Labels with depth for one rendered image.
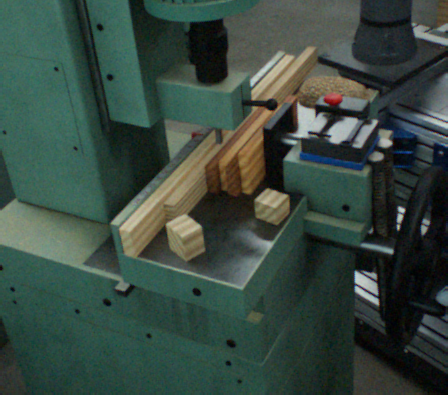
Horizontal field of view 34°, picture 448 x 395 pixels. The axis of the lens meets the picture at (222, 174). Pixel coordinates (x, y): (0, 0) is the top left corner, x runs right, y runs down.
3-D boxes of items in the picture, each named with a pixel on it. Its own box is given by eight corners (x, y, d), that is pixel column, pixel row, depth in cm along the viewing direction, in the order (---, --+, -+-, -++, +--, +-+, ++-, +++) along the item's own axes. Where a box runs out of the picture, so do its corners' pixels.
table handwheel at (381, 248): (466, 138, 117) (447, 283, 131) (347, 118, 126) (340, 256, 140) (419, 227, 95) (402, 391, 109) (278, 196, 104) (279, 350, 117)
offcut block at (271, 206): (276, 225, 109) (275, 208, 107) (255, 217, 111) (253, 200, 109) (290, 213, 111) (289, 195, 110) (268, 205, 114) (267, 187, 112)
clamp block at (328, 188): (364, 225, 112) (365, 177, 107) (283, 207, 118) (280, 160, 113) (392, 174, 123) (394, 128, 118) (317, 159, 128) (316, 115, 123)
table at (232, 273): (308, 342, 97) (307, 310, 94) (121, 283, 111) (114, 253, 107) (427, 124, 140) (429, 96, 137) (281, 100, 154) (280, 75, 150)
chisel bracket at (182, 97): (235, 140, 114) (230, 92, 109) (160, 126, 120) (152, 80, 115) (255, 118, 119) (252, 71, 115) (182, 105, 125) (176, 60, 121)
